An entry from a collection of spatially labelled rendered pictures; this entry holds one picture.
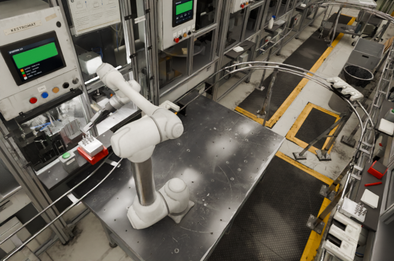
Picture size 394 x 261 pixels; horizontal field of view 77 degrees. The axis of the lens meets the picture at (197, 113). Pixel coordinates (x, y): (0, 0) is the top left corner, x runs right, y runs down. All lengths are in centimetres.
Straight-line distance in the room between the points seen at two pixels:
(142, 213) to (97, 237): 108
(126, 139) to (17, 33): 68
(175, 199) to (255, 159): 84
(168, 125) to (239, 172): 104
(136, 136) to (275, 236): 185
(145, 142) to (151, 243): 80
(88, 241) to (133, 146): 159
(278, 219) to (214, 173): 96
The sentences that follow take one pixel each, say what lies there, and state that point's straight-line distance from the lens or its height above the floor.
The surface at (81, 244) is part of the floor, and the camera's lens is 255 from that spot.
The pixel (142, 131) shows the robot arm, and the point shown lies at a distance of 107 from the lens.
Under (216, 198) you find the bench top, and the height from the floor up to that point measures 68.
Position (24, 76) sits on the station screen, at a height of 157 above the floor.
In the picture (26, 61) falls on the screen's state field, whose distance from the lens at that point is 141.
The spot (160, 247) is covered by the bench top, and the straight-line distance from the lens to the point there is 170.
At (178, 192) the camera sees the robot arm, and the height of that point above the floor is 95.
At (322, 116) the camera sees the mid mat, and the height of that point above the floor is 1.
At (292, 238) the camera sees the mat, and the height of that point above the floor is 1.
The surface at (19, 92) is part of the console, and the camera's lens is 149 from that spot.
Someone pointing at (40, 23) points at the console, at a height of 178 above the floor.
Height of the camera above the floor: 227
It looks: 41 degrees down
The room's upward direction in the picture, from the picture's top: 5 degrees clockwise
